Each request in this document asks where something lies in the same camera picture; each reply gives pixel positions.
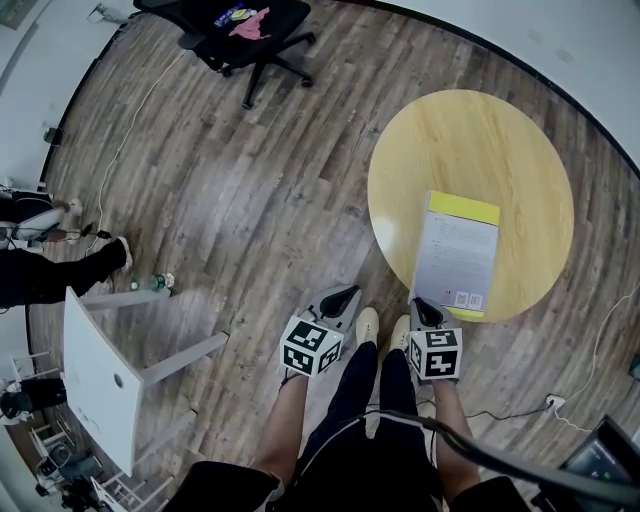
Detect person's right cream shoe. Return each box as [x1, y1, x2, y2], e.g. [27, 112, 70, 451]
[388, 314, 413, 352]

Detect person's right forearm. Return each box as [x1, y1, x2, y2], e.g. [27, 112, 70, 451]
[429, 377, 482, 494]

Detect thick black cable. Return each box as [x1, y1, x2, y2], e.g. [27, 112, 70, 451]
[363, 409, 640, 497]

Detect green plastic bottle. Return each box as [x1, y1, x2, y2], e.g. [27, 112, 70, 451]
[129, 273, 177, 294]

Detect thin black floor cable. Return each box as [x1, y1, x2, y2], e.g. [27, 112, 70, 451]
[464, 403, 551, 420]

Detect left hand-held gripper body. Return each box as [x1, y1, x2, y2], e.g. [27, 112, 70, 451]
[279, 284, 363, 378]

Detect pink cloth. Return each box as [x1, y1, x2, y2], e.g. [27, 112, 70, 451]
[228, 6, 274, 42]

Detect black camera equipment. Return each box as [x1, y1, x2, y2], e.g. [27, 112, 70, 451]
[33, 439, 109, 512]

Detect person's cream shoe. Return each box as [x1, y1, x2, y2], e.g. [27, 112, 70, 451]
[355, 306, 381, 347]
[388, 314, 413, 352]

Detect person's left forearm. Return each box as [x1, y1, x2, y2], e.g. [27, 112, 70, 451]
[248, 368, 312, 484]

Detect black screen device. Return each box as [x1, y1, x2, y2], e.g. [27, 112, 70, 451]
[530, 414, 640, 512]

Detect black office chair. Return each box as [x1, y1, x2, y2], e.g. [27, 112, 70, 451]
[133, 0, 318, 111]

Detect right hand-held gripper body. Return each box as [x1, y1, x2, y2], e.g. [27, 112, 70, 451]
[408, 297, 463, 384]

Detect white desk with grey legs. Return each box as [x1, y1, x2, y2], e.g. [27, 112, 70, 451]
[61, 285, 231, 479]

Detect person's left cream shoe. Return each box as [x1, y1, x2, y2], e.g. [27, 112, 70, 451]
[355, 306, 381, 347]

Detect thin white floor cable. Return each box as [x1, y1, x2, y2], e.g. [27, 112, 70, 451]
[96, 48, 187, 242]

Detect white and yellow book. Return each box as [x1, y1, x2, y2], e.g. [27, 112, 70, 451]
[408, 189, 502, 322]

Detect person's black shirt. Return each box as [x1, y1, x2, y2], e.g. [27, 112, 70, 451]
[162, 459, 534, 512]

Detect person's dark trousers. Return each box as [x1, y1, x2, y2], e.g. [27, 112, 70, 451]
[294, 342, 444, 512]

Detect white power cable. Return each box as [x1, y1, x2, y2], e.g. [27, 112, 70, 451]
[553, 283, 640, 433]

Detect round wooden table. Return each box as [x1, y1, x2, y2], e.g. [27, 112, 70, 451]
[367, 89, 575, 324]

